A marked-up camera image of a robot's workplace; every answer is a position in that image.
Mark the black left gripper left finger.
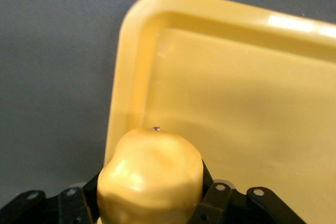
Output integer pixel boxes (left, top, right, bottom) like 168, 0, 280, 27
0, 172, 103, 224

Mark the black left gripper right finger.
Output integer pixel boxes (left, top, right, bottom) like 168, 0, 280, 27
189, 157, 308, 224

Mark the yellow potato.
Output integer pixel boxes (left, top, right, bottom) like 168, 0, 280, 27
96, 127, 203, 224

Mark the yellow plastic tray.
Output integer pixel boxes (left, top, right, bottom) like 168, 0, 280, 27
103, 0, 336, 224

